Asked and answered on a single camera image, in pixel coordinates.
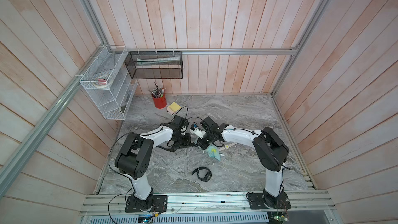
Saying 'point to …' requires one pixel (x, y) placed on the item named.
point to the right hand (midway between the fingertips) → (197, 142)
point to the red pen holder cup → (160, 102)
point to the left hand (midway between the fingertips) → (191, 146)
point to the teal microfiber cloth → (213, 151)
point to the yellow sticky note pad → (174, 107)
